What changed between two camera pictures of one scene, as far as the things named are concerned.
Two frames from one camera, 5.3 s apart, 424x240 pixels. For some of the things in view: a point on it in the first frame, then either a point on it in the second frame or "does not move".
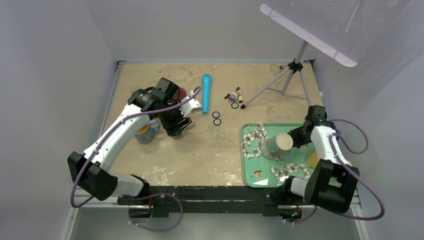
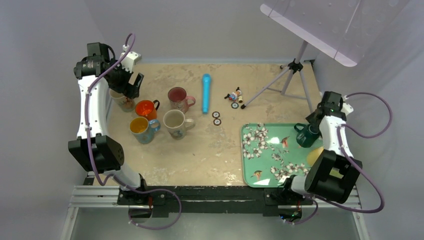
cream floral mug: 277,146 → 127,104
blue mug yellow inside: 145,134 does not move
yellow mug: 312,158 does not move
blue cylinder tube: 206,92 does not move
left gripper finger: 183,123 → 138,80
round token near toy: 234,105 does not move
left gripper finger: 173,128 → 128,92
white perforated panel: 347,29 does not move
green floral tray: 258,171 does not move
